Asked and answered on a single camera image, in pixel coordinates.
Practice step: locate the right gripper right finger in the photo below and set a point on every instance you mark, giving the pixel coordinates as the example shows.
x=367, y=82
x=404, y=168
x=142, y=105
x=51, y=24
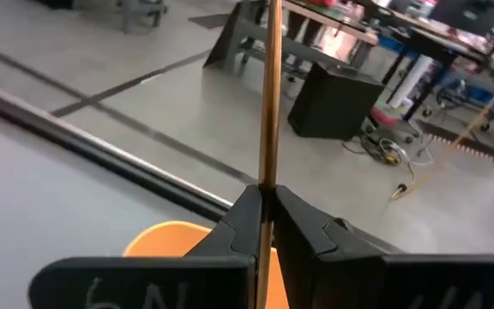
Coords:
x=358, y=279

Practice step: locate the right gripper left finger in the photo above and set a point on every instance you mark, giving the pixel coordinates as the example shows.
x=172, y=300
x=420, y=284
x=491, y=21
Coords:
x=144, y=283

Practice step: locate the gold metal fork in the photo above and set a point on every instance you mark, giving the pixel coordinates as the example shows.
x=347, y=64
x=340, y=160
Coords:
x=271, y=107

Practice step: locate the yellow plastic bin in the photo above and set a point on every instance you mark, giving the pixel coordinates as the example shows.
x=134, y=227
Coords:
x=165, y=240

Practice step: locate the black box on floor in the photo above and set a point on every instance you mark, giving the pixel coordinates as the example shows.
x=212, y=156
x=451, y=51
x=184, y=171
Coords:
x=337, y=103

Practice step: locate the white roll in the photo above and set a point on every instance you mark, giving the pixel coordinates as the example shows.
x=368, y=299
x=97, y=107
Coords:
x=414, y=77

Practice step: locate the person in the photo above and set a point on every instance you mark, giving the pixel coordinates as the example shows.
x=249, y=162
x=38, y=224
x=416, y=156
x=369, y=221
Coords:
x=298, y=28

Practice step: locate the grey chair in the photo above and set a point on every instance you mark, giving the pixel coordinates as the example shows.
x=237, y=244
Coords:
x=142, y=13

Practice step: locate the grey workbench wooden top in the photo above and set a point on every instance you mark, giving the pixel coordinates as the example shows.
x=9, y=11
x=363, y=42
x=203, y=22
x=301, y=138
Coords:
x=247, y=28

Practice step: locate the black monitor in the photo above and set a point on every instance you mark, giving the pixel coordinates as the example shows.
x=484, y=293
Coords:
x=470, y=15

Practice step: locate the black metal table frame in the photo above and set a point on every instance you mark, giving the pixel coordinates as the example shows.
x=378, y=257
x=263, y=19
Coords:
x=101, y=150

